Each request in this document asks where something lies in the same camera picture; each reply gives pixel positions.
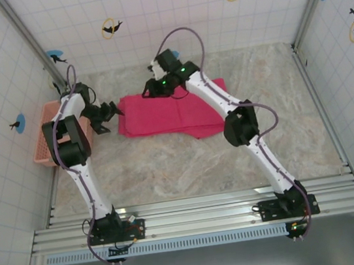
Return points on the pink plastic basket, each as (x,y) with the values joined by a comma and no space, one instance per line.
(42,151)

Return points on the aluminium side rail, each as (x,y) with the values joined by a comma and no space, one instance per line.
(53,202)
(320,96)

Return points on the aluminium rail beam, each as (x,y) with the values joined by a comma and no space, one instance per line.
(201,214)

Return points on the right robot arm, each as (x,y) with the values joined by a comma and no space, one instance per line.
(278,171)

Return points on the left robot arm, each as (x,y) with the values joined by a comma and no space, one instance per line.
(89,191)

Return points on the aluminium corner post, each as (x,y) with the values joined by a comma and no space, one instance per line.
(313,1)
(32,44)

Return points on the black connector board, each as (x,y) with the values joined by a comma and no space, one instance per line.
(116,254)
(297,229)

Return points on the pink long pants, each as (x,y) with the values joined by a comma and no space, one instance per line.
(161,115)

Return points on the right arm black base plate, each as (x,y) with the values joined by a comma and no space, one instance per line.
(270,210)

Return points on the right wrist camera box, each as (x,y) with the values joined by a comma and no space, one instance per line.
(165,61)

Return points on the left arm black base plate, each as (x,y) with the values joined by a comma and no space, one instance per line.
(135,232)

